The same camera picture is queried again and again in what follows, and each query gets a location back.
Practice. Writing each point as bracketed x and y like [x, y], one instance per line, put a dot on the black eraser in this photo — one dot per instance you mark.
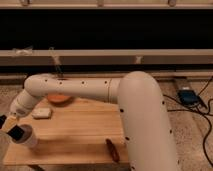
[16, 133]

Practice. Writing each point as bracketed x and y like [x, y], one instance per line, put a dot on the orange bowl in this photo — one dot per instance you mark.
[57, 98]

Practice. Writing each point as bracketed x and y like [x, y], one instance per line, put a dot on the white sponge block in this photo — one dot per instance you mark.
[41, 113]

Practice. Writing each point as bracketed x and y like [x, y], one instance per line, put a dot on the brown red pen knife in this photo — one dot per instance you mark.
[112, 151]

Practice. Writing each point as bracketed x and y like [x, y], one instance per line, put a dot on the metal rail shelf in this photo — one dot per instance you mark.
[105, 57]

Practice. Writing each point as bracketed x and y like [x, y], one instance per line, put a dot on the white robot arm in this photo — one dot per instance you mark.
[147, 129]

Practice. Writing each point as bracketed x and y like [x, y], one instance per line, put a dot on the blue black device box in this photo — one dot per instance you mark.
[187, 96]

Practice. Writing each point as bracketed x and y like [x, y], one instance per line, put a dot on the white ceramic cup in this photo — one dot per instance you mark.
[28, 138]

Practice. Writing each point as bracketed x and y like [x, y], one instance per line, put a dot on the wooden table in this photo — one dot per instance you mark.
[76, 134]

